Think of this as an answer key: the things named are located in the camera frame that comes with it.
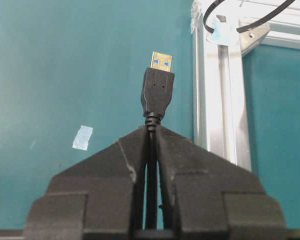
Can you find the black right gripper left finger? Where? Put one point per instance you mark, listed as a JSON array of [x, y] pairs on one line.
[[102, 195]]

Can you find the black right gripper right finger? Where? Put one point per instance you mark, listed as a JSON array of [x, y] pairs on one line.
[[206, 197]]

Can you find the blue tape piece on table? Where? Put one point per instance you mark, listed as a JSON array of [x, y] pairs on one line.
[[81, 140]]

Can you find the aluminium extrusion frame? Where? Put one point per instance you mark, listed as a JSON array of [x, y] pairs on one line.
[[220, 118]]

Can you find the silver corner bracket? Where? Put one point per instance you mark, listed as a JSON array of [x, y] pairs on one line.
[[250, 39]]

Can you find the blue tape on frame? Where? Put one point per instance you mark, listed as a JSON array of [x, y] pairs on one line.
[[222, 34]]

